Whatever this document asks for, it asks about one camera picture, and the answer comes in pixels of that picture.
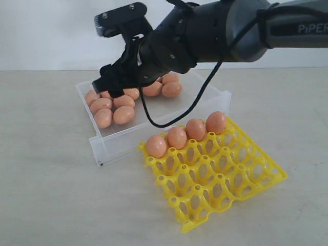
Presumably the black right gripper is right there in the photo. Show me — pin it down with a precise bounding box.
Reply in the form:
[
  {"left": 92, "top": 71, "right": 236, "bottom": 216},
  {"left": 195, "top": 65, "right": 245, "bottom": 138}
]
[{"left": 92, "top": 17, "right": 196, "bottom": 98}]

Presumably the brown egg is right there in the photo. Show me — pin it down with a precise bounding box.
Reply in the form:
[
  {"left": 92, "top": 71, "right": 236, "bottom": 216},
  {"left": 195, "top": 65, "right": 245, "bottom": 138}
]
[
  {"left": 146, "top": 135, "right": 167, "bottom": 158},
  {"left": 161, "top": 81, "right": 182, "bottom": 98},
  {"left": 167, "top": 127, "right": 187, "bottom": 149},
  {"left": 161, "top": 72, "right": 179, "bottom": 85},
  {"left": 124, "top": 88, "right": 140, "bottom": 100},
  {"left": 156, "top": 76, "right": 162, "bottom": 83},
  {"left": 186, "top": 119, "right": 207, "bottom": 141},
  {"left": 206, "top": 111, "right": 227, "bottom": 134},
  {"left": 90, "top": 98, "right": 113, "bottom": 114},
  {"left": 101, "top": 91, "right": 112, "bottom": 99},
  {"left": 94, "top": 108, "right": 113, "bottom": 129},
  {"left": 85, "top": 90, "right": 101, "bottom": 107},
  {"left": 113, "top": 95, "right": 135, "bottom": 108},
  {"left": 113, "top": 106, "right": 135, "bottom": 125},
  {"left": 142, "top": 81, "right": 162, "bottom": 97}
]

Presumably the clear plastic bin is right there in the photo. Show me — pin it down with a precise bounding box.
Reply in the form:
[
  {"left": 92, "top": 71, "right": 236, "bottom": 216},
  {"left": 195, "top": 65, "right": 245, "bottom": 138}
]
[{"left": 76, "top": 70, "right": 232, "bottom": 167}]

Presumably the yellow plastic egg tray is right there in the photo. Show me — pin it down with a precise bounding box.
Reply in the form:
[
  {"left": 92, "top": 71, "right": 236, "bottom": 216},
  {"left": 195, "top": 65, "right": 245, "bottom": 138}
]
[{"left": 138, "top": 120, "right": 287, "bottom": 233}]

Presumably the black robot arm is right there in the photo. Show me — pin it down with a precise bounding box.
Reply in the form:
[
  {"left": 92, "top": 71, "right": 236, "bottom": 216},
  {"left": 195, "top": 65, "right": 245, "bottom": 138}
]
[{"left": 92, "top": 1, "right": 327, "bottom": 97}]

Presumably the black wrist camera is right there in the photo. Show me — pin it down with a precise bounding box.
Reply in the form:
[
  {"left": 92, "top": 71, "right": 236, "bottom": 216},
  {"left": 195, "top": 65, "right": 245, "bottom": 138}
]
[{"left": 94, "top": 2, "right": 153, "bottom": 44}]

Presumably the black cable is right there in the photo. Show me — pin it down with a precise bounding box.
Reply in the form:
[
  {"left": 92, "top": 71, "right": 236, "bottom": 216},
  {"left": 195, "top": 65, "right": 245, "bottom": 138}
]
[{"left": 138, "top": 5, "right": 328, "bottom": 129}]

